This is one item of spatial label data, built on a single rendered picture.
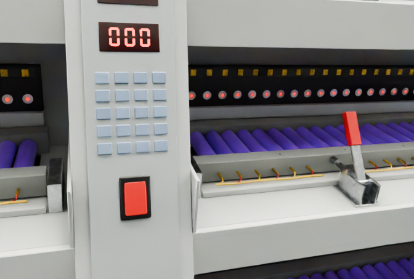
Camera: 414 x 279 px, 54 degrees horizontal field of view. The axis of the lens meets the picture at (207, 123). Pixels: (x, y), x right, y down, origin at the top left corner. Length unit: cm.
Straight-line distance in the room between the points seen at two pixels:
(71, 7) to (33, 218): 18
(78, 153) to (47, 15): 11
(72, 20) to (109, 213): 15
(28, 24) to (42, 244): 17
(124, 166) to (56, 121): 21
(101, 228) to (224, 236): 10
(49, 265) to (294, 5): 30
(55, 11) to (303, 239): 29
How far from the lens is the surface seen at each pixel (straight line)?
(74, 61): 32
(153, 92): 32
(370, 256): 66
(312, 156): 46
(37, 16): 34
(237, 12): 36
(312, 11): 39
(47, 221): 37
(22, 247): 35
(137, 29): 33
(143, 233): 34
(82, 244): 34
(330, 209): 41
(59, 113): 52
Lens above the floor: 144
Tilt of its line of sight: 3 degrees down
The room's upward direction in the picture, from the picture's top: 1 degrees counter-clockwise
